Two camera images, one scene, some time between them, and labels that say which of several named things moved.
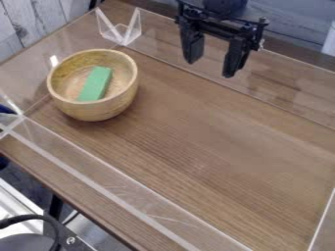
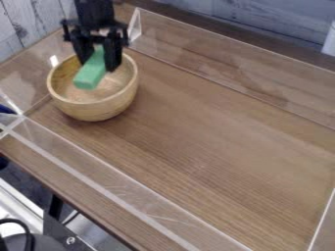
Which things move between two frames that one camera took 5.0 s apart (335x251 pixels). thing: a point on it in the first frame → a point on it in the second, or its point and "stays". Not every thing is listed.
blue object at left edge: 7,110 stays
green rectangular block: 95,87 → 93,73
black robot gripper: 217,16 → 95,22
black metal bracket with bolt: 74,243 stays
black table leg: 55,207 stays
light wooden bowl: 65,81 stays
